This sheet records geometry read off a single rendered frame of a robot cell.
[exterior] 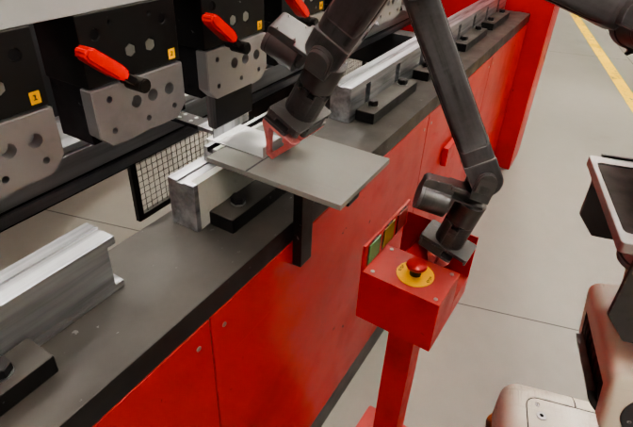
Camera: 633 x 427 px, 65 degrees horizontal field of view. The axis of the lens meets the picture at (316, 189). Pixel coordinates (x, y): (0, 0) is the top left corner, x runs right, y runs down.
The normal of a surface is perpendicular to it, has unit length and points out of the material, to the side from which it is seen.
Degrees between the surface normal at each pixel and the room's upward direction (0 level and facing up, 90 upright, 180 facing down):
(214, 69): 90
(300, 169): 0
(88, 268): 90
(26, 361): 0
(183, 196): 90
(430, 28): 82
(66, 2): 90
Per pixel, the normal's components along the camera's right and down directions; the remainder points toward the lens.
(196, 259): 0.04, -0.85
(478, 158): -0.09, 0.34
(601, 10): -0.32, 0.32
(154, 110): 0.86, 0.30
